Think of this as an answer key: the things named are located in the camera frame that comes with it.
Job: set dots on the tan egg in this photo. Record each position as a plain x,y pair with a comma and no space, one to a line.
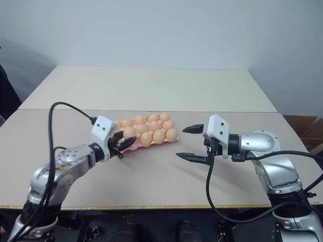
129,131
142,129
170,133
154,125
153,117
127,123
164,117
118,124
158,136
146,138
167,124
140,119

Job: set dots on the dark rounded shape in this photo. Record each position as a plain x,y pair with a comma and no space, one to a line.
126,230
186,230

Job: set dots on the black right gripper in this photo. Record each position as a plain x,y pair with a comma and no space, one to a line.
208,146

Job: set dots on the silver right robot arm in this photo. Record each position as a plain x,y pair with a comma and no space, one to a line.
275,171

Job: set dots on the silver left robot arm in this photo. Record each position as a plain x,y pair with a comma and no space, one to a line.
63,171

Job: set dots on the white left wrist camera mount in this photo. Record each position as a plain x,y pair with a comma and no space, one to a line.
102,131

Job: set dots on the dark bulky object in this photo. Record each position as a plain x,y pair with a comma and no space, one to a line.
8,93

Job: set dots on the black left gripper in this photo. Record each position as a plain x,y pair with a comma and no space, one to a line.
112,146

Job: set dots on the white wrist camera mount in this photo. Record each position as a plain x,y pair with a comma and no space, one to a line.
102,131
217,128

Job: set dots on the pink egg tray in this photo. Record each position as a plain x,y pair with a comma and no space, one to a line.
133,147

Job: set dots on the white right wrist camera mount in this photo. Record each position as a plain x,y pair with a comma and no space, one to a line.
217,128

